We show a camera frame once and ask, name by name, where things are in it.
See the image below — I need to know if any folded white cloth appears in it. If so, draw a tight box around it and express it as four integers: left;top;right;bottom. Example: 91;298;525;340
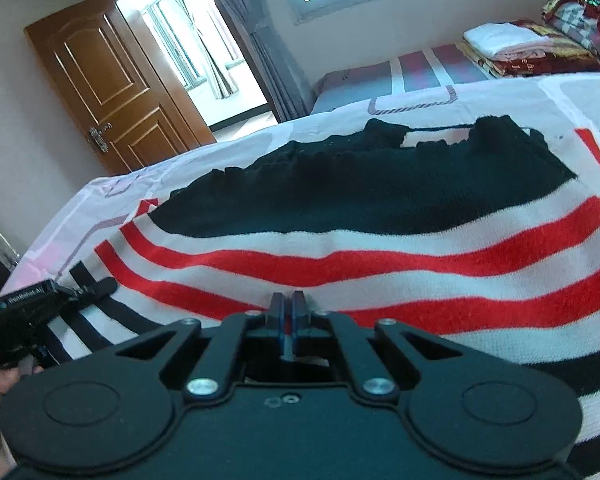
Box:
463;23;554;61

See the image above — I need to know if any patterned white bed sheet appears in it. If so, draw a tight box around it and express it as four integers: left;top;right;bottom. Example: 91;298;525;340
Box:
0;74;600;479

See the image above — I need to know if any striped purple mattress cover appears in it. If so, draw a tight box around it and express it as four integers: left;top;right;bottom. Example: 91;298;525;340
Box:
312;44;493;114

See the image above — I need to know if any striped knit sweater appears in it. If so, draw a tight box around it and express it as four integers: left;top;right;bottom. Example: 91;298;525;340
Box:
46;117;600;476

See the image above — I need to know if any checked red pillow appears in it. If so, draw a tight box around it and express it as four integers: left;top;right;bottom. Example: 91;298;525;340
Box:
542;0;600;60

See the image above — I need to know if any brown wooden door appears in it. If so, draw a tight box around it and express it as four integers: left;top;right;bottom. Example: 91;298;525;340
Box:
24;0;215;174

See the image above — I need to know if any metal door handle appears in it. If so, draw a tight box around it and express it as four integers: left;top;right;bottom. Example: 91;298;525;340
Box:
88;122;112;154

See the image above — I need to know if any grey left curtain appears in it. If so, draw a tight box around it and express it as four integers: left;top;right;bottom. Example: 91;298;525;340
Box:
214;0;313;122

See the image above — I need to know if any folded red yellow blanket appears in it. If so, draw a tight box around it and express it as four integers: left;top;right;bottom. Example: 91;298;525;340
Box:
456;21;600;78

